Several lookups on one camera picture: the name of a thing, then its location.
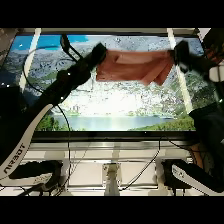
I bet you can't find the silver frame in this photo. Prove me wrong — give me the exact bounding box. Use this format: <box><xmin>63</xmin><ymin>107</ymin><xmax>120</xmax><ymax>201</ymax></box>
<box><xmin>0</xmin><ymin>139</ymin><xmax>224</xmax><ymax>197</ymax></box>

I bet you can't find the pink garment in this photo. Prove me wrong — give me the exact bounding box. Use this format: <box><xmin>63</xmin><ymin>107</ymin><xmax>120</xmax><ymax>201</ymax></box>
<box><xmin>95</xmin><ymin>49</ymin><xmax>175</xmax><ymax>87</ymax></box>

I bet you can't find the black cable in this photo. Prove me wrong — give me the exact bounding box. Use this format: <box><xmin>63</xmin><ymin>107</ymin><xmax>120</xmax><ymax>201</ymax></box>
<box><xmin>21</xmin><ymin>45</ymin><xmax>73</xmax><ymax>195</ymax></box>
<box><xmin>119</xmin><ymin>134</ymin><xmax>165</xmax><ymax>192</ymax></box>

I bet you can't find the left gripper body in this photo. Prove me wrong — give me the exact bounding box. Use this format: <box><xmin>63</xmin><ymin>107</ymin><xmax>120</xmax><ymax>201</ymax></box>
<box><xmin>85</xmin><ymin>42</ymin><xmax>108</xmax><ymax>71</ymax></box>

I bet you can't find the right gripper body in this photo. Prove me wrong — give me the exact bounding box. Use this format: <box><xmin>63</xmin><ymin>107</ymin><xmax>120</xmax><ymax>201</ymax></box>
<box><xmin>172</xmin><ymin>39</ymin><xmax>192</xmax><ymax>73</ymax></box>

